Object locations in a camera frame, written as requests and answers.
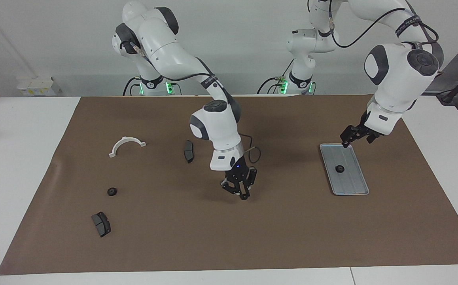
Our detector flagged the brown table mat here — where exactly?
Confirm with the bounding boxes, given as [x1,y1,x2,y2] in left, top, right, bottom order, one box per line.
[0,94,458,276]

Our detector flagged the white semicircular plastic bracket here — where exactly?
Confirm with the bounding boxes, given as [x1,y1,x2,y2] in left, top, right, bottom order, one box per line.
[108,136,147,158]

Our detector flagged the silver metal ribbed tray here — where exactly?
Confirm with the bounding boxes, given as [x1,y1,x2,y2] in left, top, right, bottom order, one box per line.
[319,143,370,196]

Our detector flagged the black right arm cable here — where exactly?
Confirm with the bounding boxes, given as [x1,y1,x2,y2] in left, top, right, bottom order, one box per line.
[132,42,262,164]

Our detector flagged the white wall socket box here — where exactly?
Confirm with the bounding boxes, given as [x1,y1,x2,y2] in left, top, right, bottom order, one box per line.
[16,76,62,97]

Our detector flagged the dark grey brake pad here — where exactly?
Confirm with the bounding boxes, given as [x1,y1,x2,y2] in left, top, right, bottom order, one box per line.
[183,139,195,164]

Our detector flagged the black arm base cable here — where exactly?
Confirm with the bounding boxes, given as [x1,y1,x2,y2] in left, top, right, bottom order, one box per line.
[256,59,295,95]
[123,76,183,96]

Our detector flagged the dark grey stacked brake pads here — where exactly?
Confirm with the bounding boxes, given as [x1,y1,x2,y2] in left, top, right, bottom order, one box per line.
[91,211,112,238]

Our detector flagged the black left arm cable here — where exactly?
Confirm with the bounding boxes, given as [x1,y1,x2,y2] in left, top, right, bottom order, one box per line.
[326,0,439,49]

